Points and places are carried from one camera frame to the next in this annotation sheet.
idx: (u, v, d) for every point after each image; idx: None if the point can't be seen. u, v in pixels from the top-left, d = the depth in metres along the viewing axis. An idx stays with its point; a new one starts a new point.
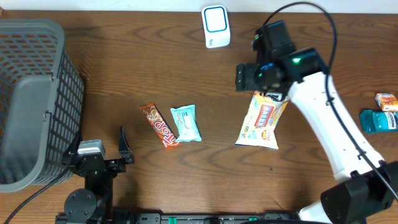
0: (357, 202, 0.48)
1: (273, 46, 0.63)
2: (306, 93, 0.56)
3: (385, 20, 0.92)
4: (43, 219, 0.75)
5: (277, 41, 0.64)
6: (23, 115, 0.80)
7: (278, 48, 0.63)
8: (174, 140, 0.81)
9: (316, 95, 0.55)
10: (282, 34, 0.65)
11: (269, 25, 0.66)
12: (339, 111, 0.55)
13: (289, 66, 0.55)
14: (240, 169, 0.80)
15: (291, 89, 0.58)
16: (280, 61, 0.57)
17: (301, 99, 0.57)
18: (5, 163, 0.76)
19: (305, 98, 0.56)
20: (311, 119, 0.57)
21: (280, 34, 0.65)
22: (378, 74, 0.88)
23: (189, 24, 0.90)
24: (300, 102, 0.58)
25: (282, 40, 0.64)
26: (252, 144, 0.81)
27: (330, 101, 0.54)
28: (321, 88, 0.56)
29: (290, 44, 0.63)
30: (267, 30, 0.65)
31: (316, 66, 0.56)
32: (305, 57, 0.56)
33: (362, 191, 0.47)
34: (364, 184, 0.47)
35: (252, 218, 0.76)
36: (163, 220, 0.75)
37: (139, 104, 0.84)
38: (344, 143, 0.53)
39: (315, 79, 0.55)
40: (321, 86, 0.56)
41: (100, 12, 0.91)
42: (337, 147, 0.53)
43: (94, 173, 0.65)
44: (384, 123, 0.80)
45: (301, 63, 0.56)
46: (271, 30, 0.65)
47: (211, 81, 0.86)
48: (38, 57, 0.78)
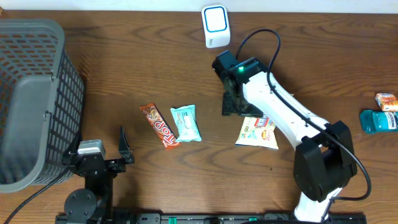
0: (313, 163, 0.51)
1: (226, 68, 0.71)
2: (255, 88, 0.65)
3: (385, 20, 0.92)
4: (44, 219, 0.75)
5: (227, 63, 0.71)
6: (22, 115, 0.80)
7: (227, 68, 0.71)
8: (174, 140, 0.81)
9: (261, 88, 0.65)
10: (229, 57, 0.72)
11: (219, 55, 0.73)
12: (282, 93, 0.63)
13: (239, 78, 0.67)
14: (240, 169, 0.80)
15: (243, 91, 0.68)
16: (230, 73, 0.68)
17: (252, 96, 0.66)
18: (5, 163, 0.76)
19: (254, 94, 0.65)
20: (265, 109, 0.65)
21: (229, 58, 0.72)
22: (378, 74, 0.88)
23: (189, 23, 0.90)
24: (253, 99, 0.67)
25: (231, 61, 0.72)
26: (252, 144, 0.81)
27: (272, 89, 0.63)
28: (263, 83, 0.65)
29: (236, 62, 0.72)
30: (218, 59, 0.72)
31: (258, 70, 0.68)
32: (247, 66, 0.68)
33: (315, 150, 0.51)
34: (314, 145, 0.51)
35: (252, 218, 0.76)
36: (163, 220, 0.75)
37: (138, 104, 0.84)
38: (290, 117, 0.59)
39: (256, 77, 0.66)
40: (264, 81, 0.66)
41: (100, 12, 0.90)
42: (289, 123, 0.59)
43: (94, 173, 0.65)
44: (384, 122, 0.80)
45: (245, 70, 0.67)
46: (221, 59, 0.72)
47: (211, 81, 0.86)
48: (38, 57, 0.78)
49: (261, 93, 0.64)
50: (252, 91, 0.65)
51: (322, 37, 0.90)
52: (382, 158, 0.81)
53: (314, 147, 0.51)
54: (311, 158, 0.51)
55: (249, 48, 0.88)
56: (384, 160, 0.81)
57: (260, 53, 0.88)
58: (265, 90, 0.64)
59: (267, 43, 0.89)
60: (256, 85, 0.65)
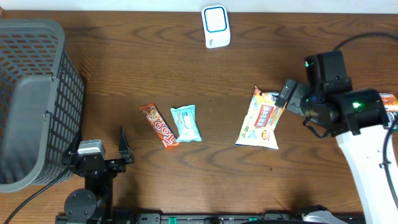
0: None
1: (329, 78, 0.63)
2: (362, 158, 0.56)
3: (385, 20, 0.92)
4: (44, 219, 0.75)
5: (331, 73, 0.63)
6: (23, 115, 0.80)
7: (331, 83, 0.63)
8: (174, 140, 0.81)
9: (374, 154, 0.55)
10: (336, 64, 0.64)
11: (323, 53, 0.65)
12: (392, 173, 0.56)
13: (342, 106, 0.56)
14: (241, 169, 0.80)
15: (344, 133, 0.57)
16: (337, 101, 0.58)
17: (355, 158, 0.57)
18: (5, 163, 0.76)
19: (357, 157, 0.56)
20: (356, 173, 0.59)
21: (334, 63, 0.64)
22: (378, 74, 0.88)
23: (189, 24, 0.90)
24: (349, 156, 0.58)
25: (336, 71, 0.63)
26: (252, 144, 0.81)
27: (385, 164, 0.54)
28: (377, 147, 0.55)
29: (344, 79, 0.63)
30: (322, 59, 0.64)
31: (374, 114, 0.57)
32: (364, 100, 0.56)
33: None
34: None
35: (252, 218, 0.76)
36: (163, 220, 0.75)
37: (139, 104, 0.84)
38: (383, 195, 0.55)
39: (372, 131, 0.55)
40: (378, 140, 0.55)
41: (100, 12, 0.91)
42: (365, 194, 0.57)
43: (94, 173, 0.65)
44: None
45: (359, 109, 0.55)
46: (326, 63, 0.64)
47: (211, 81, 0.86)
48: (38, 57, 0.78)
49: (369, 162, 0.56)
50: (357, 155, 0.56)
51: (322, 37, 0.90)
52: None
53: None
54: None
55: (249, 48, 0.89)
56: None
57: (260, 53, 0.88)
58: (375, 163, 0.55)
59: (267, 43, 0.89)
60: (359, 150, 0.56)
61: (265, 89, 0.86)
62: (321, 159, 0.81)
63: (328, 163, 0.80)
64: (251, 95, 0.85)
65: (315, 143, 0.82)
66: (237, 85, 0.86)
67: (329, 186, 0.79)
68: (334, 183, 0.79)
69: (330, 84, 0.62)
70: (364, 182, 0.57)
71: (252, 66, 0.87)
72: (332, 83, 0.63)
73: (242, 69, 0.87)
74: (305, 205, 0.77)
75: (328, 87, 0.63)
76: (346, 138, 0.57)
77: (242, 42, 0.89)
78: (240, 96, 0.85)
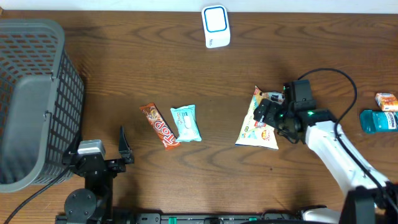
0: (362, 210, 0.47)
1: (297, 101, 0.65)
2: (319, 139, 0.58)
3: (385, 20, 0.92)
4: (43, 219, 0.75)
5: (300, 96, 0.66)
6: (23, 115, 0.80)
7: (300, 106, 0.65)
8: (174, 140, 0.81)
9: (325, 133, 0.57)
10: (306, 90, 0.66)
11: (296, 82, 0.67)
12: (349, 144, 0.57)
13: (303, 120, 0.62)
14: (241, 169, 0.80)
15: (306, 133, 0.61)
16: (299, 116, 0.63)
17: (315, 140, 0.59)
18: (5, 163, 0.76)
19: (316, 138, 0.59)
20: (324, 155, 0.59)
21: (305, 90, 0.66)
22: (378, 74, 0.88)
23: (189, 24, 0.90)
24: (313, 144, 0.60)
25: (305, 96, 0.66)
26: (252, 144, 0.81)
27: (337, 136, 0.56)
28: (329, 128, 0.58)
29: (311, 102, 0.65)
30: (294, 86, 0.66)
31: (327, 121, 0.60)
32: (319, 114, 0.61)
33: (368, 203, 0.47)
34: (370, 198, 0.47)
35: (252, 218, 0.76)
36: (163, 220, 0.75)
37: (139, 104, 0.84)
38: (343, 160, 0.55)
39: (325, 124, 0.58)
40: (329, 126, 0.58)
41: (100, 12, 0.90)
42: (336, 165, 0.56)
43: (94, 173, 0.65)
44: (384, 122, 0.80)
45: (314, 114, 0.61)
46: (296, 90, 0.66)
47: (211, 81, 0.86)
48: (38, 57, 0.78)
49: (325, 139, 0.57)
50: (315, 137, 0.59)
51: (322, 37, 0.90)
52: (382, 158, 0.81)
53: (367, 198, 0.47)
54: (364, 209, 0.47)
55: (249, 48, 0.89)
56: (384, 159, 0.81)
57: (260, 53, 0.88)
58: (328, 137, 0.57)
59: (267, 43, 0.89)
60: (316, 132, 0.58)
61: (265, 89, 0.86)
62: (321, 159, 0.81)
63: None
64: (251, 95, 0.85)
65: None
66: (237, 85, 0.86)
67: (329, 186, 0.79)
68: (334, 183, 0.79)
69: (298, 104, 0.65)
70: (328, 157, 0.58)
71: (252, 66, 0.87)
72: (301, 104, 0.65)
73: (242, 69, 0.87)
74: (305, 205, 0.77)
75: (298, 107, 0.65)
76: (308, 134, 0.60)
77: (242, 42, 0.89)
78: (240, 96, 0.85)
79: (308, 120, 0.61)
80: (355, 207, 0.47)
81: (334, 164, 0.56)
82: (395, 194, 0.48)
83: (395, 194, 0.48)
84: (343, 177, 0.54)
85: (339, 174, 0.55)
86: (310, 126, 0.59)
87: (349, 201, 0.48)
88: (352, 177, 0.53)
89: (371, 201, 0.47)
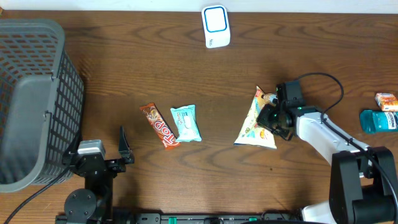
0: (347, 173, 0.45)
1: (288, 99, 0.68)
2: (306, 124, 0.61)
3: (385, 20, 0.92)
4: (44, 219, 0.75)
5: (291, 95, 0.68)
6: (23, 115, 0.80)
7: (291, 104, 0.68)
8: (174, 140, 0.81)
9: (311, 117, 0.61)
10: (296, 89, 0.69)
11: (286, 83, 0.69)
12: (336, 126, 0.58)
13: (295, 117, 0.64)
14: (241, 169, 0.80)
15: (296, 126, 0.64)
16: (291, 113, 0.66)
17: (303, 128, 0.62)
18: (5, 163, 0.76)
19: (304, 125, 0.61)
20: (314, 142, 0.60)
21: (295, 89, 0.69)
22: (378, 74, 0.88)
23: (189, 24, 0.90)
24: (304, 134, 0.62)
25: (296, 95, 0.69)
26: (252, 143, 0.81)
27: (323, 119, 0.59)
28: (315, 115, 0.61)
29: (301, 101, 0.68)
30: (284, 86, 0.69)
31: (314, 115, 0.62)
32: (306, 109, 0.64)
33: (353, 165, 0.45)
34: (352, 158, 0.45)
35: (252, 218, 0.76)
36: (163, 220, 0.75)
37: (139, 104, 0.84)
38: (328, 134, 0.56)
39: (312, 114, 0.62)
40: (316, 114, 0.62)
41: (100, 12, 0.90)
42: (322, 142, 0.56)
43: (94, 173, 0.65)
44: (384, 122, 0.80)
45: (303, 109, 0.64)
46: (287, 89, 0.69)
47: (211, 81, 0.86)
48: (38, 57, 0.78)
49: (311, 121, 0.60)
50: (303, 124, 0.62)
51: (322, 37, 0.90)
52: None
53: (352, 160, 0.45)
54: (348, 172, 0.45)
55: (249, 48, 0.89)
56: None
57: (260, 53, 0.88)
58: (314, 120, 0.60)
59: (267, 43, 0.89)
60: (303, 119, 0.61)
61: (265, 89, 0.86)
62: (321, 160, 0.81)
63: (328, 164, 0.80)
64: (251, 95, 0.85)
65: None
66: (238, 85, 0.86)
67: (329, 186, 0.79)
68: None
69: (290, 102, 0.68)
70: (315, 137, 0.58)
71: (252, 66, 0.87)
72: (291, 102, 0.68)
73: (242, 69, 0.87)
74: (305, 205, 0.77)
75: (289, 106, 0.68)
76: (298, 125, 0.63)
77: (242, 42, 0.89)
78: (240, 96, 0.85)
79: (298, 114, 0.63)
80: (341, 171, 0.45)
81: (321, 143, 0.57)
82: (379, 156, 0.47)
83: (379, 157, 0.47)
84: (329, 150, 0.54)
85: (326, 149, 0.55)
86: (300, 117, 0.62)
87: (334, 167, 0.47)
88: (337, 145, 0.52)
89: (354, 162, 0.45)
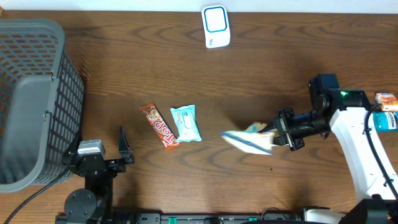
0: (372, 218, 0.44)
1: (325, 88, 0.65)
2: (346, 126, 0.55)
3: (385, 20, 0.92)
4: (44, 219, 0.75)
5: (328, 84, 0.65)
6: (23, 115, 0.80)
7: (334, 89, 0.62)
8: (174, 140, 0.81)
9: (356, 123, 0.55)
10: (333, 81, 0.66)
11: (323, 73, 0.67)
12: (376, 140, 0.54)
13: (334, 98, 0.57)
14: (242, 168, 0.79)
15: (333, 116, 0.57)
16: (329, 92, 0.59)
17: (341, 128, 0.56)
18: (5, 163, 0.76)
19: (344, 126, 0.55)
20: (344, 144, 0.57)
21: (332, 81, 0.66)
22: (378, 74, 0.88)
23: (189, 24, 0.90)
24: (339, 131, 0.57)
25: (332, 84, 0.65)
26: (245, 136, 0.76)
27: (367, 132, 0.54)
28: (360, 119, 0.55)
29: None
30: (319, 76, 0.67)
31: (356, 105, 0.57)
32: (350, 94, 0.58)
33: (382, 214, 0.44)
34: (383, 209, 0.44)
35: (252, 218, 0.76)
36: (163, 220, 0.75)
37: (139, 104, 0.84)
38: (367, 157, 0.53)
39: (356, 111, 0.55)
40: (360, 117, 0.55)
41: (101, 12, 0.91)
42: (355, 159, 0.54)
43: (94, 173, 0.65)
44: (384, 122, 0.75)
45: (346, 97, 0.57)
46: (324, 78, 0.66)
47: (211, 81, 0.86)
48: (38, 57, 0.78)
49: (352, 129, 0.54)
50: (342, 122, 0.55)
51: (322, 37, 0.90)
52: None
53: (382, 211, 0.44)
54: (373, 219, 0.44)
55: (249, 48, 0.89)
56: None
57: (260, 53, 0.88)
58: (357, 130, 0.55)
59: (267, 43, 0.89)
60: (345, 120, 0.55)
61: (265, 89, 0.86)
62: (321, 160, 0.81)
63: (328, 164, 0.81)
64: (251, 95, 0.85)
65: (315, 144, 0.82)
66: (237, 85, 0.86)
67: (329, 186, 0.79)
68: (334, 182, 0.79)
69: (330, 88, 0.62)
70: (351, 150, 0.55)
71: (252, 66, 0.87)
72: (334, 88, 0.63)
73: (242, 69, 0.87)
74: (305, 205, 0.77)
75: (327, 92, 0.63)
76: (334, 117, 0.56)
77: (242, 42, 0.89)
78: (240, 96, 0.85)
79: (337, 98, 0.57)
80: (365, 216, 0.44)
81: (353, 157, 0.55)
82: None
83: None
84: (360, 175, 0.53)
85: (358, 172, 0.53)
86: (339, 110, 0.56)
87: (360, 206, 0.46)
88: (372, 179, 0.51)
89: (384, 214, 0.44)
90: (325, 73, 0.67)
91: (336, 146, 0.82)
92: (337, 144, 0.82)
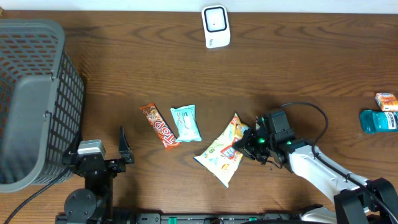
0: (352, 212, 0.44)
1: (277, 132, 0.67)
2: (300, 162, 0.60)
3: (385, 20, 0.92)
4: (44, 219, 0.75)
5: (279, 126, 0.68)
6: (23, 115, 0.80)
7: (281, 137, 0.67)
8: (174, 140, 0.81)
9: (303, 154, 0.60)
10: (283, 120, 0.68)
11: (272, 113, 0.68)
12: (329, 160, 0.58)
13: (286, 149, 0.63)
14: (239, 156, 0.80)
15: (290, 162, 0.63)
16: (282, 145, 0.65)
17: (297, 164, 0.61)
18: (5, 163, 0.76)
19: (297, 162, 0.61)
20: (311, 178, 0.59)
21: (282, 119, 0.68)
22: (378, 74, 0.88)
23: (189, 24, 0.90)
24: (301, 170, 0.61)
25: (283, 126, 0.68)
26: (206, 165, 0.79)
27: (315, 155, 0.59)
28: (306, 150, 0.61)
29: (290, 131, 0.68)
30: (270, 117, 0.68)
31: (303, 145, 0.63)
32: (296, 141, 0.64)
33: (356, 205, 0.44)
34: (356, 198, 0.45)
35: (253, 218, 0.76)
36: (163, 220, 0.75)
37: (139, 104, 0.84)
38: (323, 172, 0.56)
39: (303, 149, 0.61)
40: (307, 149, 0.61)
41: (101, 12, 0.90)
42: (321, 182, 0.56)
43: (94, 173, 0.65)
44: (384, 123, 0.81)
45: (292, 143, 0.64)
46: (273, 119, 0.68)
47: (211, 81, 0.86)
48: (38, 57, 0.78)
49: (305, 159, 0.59)
50: (296, 162, 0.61)
51: (322, 37, 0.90)
52: (381, 158, 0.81)
53: (353, 200, 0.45)
54: (352, 213, 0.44)
55: (249, 48, 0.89)
56: (382, 159, 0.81)
57: (261, 53, 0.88)
58: (307, 157, 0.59)
59: (267, 43, 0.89)
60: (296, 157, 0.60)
61: (265, 89, 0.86)
62: None
63: None
64: (251, 96, 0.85)
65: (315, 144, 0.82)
66: (237, 85, 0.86)
67: None
68: None
69: (279, 136, 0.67)
70: (314, 177, 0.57)
71: (252, 66, 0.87)
72: (284, 135, 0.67)
73: (242, 70, 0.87)
74: (305, 205, 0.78)
75: (278, 139, 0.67)
76: (291, 161, 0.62)
77: (242, 42, 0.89)
78: (240, 96, 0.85)
79: (287, 148, 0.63)
80: (346, 213, 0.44)
81: (321, 182, 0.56)
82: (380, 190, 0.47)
83: (380, 191, 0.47)
84: (329, 190, 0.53)
85: (327, 187, 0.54)
86: (290, 154, 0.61)
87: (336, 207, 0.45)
88: (336, 183, 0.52)
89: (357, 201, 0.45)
90: (273, 115, 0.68)
91: (336, 146, 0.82)
92: (337, 144, 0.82)
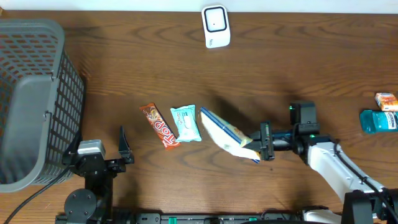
0: (360, 213, 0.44)
1: (302, 123, 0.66)
2: (318, 156, 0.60)
3: (386, 19, 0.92)
4: (44, 219, 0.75)
5: (306, 119, 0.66)
6: (23, 115, 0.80)
7: (305, 129, 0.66)
8: (174, 140, 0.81)
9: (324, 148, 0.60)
10: (311, 112, 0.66)
11: (301, 104, 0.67)
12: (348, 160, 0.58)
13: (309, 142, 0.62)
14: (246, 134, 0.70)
15: (308, 154, 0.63)
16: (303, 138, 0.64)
17: (315, 157, 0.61)
18: (5, 163, 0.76)
19: (316, 155, 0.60)
20: (325, 173, 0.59)
21: (310, 111, 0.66)
22: (379, 74, 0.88)
23: (189, 23, 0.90)
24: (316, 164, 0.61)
25: (310, 119, 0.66)
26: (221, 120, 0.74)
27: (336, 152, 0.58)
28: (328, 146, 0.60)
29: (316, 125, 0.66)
30: (299, 107, 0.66)
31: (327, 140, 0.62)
32: (321, 137, 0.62)
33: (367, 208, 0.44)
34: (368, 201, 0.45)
35: (252, 218, 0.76)
36: (163, 220, 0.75)
37: (139, 104, 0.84)
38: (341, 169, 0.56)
39: (325, 144, 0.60)
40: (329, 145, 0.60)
41: (101, 12, 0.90)
42: (334, 178, 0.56)
43: (94, 173, 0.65)
44: (384, 122, 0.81)
45: (314, 137, 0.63)
46: (302, 110, 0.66)
47: (211, 81, 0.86)
48: (38, 57, 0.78)
49: (324, 154, 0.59)
50: (314, 155, 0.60)
51: (322, 37, 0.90)
52: (381, 158, 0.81)
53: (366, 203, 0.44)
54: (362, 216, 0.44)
55: (249, 48, 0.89)
56: (382, 159, 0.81)
57: (261, 53, 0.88)
58: (327, 153, 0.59)
59: (267, 43, 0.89)
60: (316, 150, 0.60)
61: (265, 90, 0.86)
62: None
63: None
64: (250, 96, 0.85)
65: None
66: (237, 85, 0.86)
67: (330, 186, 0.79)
68: None
69: (303, 128, 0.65)
70: (329, 173, 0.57)
71: (252, 66, 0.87)
72: (308, 128, 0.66)
73: (242, 70, 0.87)
74: (305, 205, 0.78)
75: (302, 130, 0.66)
76: (309, 152, 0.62)
77: (242, 42, 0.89)
78: (240, 96, 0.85)
79: (308, 142, 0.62)
80: (354, 212, 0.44)
81: (334, 179, 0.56)
82: (394, 199, 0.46)
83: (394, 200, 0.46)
84: (343, 188, 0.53)
85: (340, 185, 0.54)
86: (311, 146, 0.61)
87: (346, 205, 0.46)
88: (350, 183, 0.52)
89: (369, 205, 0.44)
90: (302, 106, 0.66)
91: None
92: None
